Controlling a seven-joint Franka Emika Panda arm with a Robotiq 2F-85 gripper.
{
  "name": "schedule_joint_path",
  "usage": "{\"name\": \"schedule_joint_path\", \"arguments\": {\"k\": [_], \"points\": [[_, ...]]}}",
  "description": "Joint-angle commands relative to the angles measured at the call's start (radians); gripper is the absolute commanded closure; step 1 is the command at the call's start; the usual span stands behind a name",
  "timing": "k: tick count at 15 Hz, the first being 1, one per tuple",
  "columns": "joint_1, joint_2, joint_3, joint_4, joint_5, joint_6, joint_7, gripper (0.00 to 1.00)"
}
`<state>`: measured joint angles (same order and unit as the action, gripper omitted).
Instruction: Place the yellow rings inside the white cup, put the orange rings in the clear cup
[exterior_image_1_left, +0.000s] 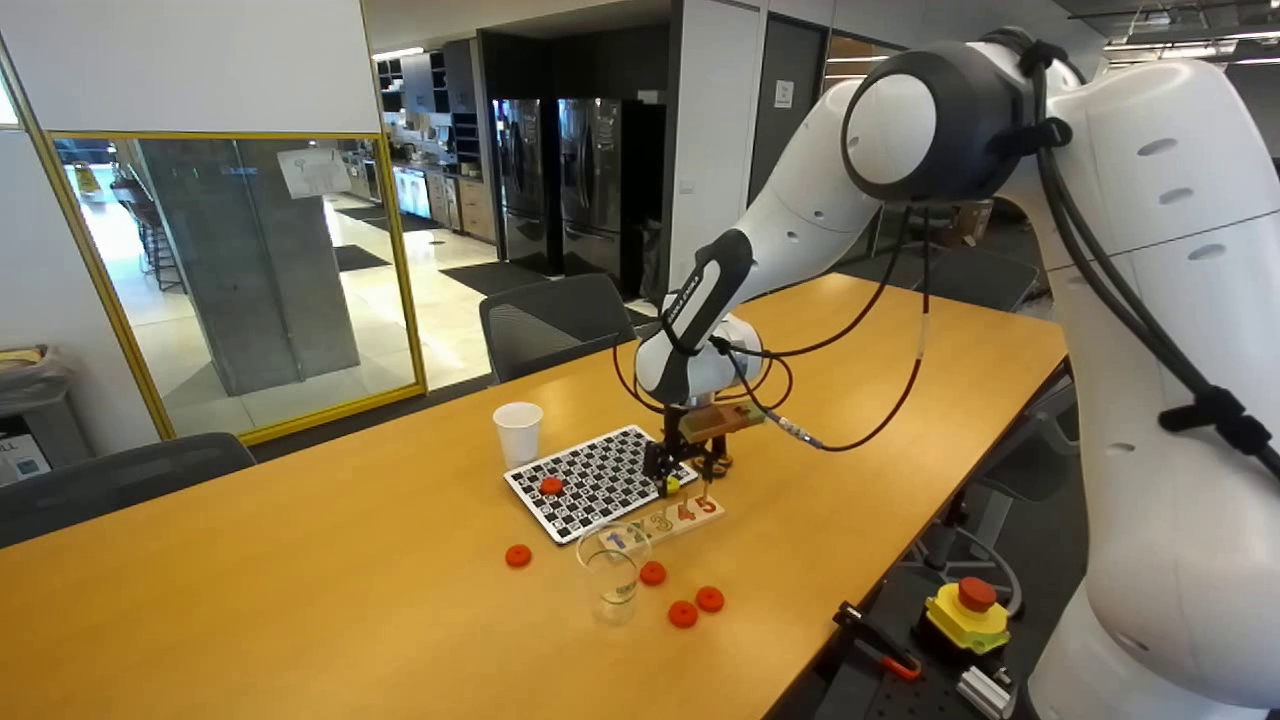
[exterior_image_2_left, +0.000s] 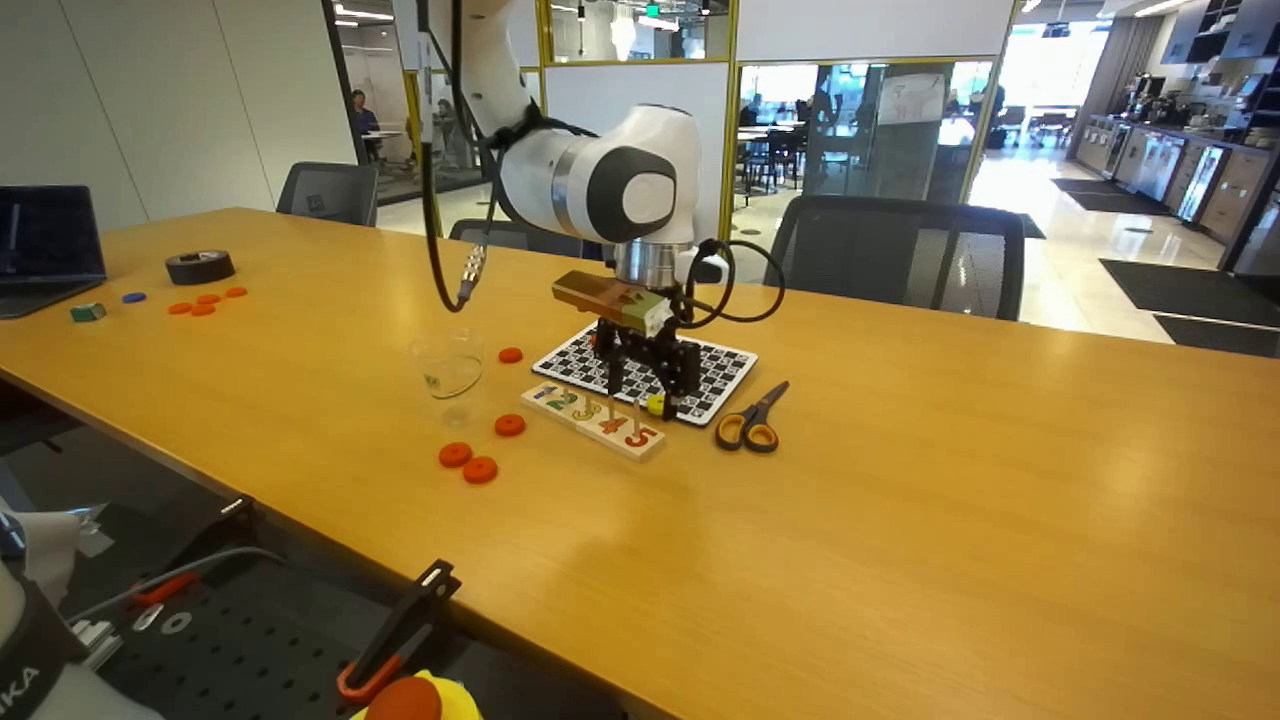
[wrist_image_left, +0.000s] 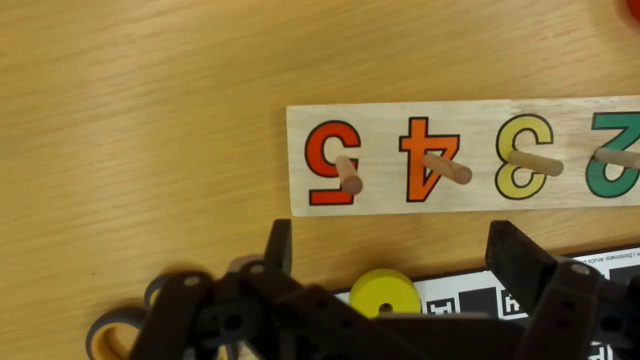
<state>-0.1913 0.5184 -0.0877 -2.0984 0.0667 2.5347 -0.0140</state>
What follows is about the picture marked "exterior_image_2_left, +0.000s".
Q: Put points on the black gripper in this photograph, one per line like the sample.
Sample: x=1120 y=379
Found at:
x=680 y=323

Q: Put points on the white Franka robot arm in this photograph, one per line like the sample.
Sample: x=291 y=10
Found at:
x=587 y=175

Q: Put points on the clear plastic cup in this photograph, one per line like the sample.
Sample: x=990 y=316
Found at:
x=450 y=380

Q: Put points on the black white checkerboard calibration board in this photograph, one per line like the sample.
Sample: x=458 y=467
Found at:
x=723 y=366

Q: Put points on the wooden number peg board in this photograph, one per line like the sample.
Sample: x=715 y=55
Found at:
x=587 y=416

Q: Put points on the gray office chair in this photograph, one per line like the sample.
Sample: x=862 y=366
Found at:
x=907 y=252
x=327 y=195

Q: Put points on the black orange bar clamp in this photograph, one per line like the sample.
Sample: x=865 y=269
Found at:
x=162 y=588
x=394 y=625

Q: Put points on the distant standing person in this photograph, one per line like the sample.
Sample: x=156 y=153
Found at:
x=363 y=125

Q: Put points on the yellow red emergency stop button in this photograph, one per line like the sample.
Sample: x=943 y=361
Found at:
x=415 y=702

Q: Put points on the black tape roll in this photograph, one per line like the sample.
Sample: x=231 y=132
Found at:
x=203 y=267

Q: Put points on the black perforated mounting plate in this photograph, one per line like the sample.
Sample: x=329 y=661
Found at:
x=264 y=661

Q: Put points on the silver metal washer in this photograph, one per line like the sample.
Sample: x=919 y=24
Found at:
x=166 y=623

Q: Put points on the black laptop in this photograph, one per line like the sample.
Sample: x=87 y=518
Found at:
x=44 y=240

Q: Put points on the tan wrist camera box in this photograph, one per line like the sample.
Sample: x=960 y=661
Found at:
x=615 y=300

